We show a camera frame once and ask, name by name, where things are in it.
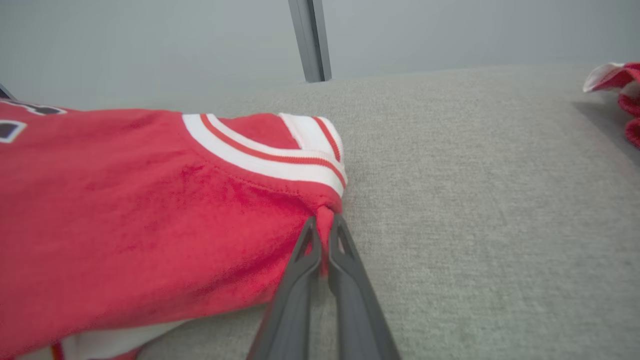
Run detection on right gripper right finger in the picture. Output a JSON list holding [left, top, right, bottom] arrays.
[[327, 214, 401, 360]]

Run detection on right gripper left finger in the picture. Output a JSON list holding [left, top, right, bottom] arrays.
[[247, 216, 323, 360]]

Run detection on red jersey white striped trim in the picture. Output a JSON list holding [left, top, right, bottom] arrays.
[[0, 97, 349, 360]]

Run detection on red Bulls 23 shorts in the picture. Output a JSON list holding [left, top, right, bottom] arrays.
[[582, 61, 640, 149]]

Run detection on grey fabric sofa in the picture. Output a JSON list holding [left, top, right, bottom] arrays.
[[135, 62, 640, 360]]

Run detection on grey partition post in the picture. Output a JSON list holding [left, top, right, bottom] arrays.
[[287, 0, 333, 84]]

